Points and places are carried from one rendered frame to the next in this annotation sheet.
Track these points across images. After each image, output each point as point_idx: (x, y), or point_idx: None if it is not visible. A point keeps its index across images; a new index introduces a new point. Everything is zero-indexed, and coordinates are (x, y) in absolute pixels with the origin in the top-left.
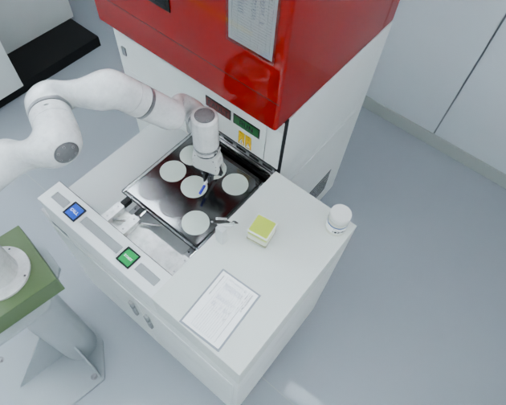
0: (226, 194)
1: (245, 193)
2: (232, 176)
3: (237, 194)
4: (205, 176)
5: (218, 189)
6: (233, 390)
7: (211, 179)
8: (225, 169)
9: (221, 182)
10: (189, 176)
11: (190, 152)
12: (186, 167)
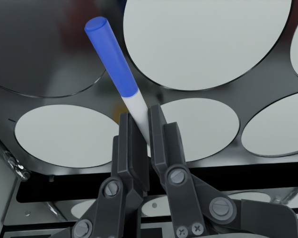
0: (48, 101)
1: (11, 140)
2: (108, 151)
3: (23, 123)
4: (151, 158)
5: (93, 96)
6: None
7: (114, 149)
8: (150, 153)
9: (117, 121)
10: (260, 59)
11: None
12: None
